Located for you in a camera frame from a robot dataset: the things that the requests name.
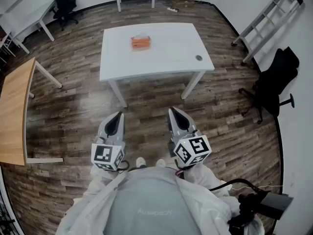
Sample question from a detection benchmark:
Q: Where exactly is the black metal railing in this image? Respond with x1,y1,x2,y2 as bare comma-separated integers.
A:
0,199,17,235

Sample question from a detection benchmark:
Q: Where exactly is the person's left forearm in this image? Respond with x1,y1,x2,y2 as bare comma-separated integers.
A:
83,166,127,205

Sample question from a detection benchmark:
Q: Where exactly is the black cable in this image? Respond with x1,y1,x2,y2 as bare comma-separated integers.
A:
117,160,130,172
207,179,269,198

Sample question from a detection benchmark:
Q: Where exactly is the white metal rack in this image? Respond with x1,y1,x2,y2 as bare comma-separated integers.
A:
0,32,17,63

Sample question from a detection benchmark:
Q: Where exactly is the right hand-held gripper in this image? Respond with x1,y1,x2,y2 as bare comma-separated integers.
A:
167,107,212,168

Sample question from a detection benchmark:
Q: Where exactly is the orange tissue box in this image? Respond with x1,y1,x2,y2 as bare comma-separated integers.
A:
131,35,152,51

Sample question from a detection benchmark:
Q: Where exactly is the person's right forearm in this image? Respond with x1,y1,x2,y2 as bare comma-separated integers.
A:
182,164,233,200

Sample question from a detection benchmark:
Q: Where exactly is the dark grey equipment box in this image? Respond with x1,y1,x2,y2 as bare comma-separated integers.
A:
259,192,294,220

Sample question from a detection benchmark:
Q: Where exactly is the white ladder frame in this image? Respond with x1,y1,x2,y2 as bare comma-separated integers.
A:
231,0,305,66

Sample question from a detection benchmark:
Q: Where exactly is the long white desk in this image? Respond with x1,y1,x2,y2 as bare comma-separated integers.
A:
0,0,57,55

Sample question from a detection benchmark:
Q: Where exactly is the black office chair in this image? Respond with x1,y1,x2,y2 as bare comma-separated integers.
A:
238,47,300,124
52,0,79,31

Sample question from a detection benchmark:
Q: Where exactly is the thin white wire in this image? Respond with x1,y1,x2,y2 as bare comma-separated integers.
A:
231,185,283,191

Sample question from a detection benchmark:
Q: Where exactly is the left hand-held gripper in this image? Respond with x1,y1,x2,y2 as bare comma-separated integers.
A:
91,111,126,171

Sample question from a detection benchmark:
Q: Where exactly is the wooden top table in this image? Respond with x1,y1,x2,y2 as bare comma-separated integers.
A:
0,57,64,166

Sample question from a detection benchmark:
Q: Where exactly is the person's torso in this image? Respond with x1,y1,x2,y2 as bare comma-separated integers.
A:
56,165,265,235

